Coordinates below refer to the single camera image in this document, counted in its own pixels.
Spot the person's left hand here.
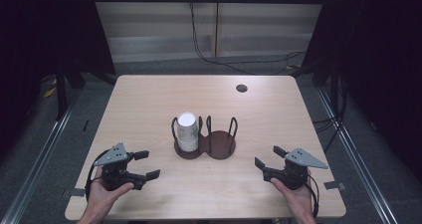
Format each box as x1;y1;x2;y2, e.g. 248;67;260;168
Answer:
87;166;135;218

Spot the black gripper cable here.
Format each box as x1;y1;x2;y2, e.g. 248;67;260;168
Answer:
306;173;320;218
85;148;112;202

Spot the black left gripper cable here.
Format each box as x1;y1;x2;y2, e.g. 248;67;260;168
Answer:
85;148;112;202

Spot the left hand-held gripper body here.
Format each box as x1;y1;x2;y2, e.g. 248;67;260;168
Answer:
94;141;148;191

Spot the dark curtain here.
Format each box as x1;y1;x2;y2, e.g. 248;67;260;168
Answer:
0;0;116;158
303;0;422;183

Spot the bundle of black cables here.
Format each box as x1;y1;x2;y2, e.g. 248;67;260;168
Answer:
312;79;348;153

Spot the long black floor cable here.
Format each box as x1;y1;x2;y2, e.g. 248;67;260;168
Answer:
189;3;307;77

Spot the black metal stand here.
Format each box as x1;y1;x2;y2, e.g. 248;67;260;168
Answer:
54;59;87;121

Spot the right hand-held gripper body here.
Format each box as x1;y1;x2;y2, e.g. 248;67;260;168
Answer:
263;146;329;191

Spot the dark brown wire cup holder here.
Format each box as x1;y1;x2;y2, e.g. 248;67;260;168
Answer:
171;114;239;160

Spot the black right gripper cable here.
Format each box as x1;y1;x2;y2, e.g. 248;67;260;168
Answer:
306;173;320;218

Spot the person's right hand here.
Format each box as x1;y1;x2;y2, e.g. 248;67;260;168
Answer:
270;177;317;220

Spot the grey tape strip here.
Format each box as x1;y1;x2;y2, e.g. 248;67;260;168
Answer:
61;187;87;198
322;180;348;191

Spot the metal floor rail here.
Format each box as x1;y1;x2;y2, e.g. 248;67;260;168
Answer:
0;86;84;224
316;86;399;224

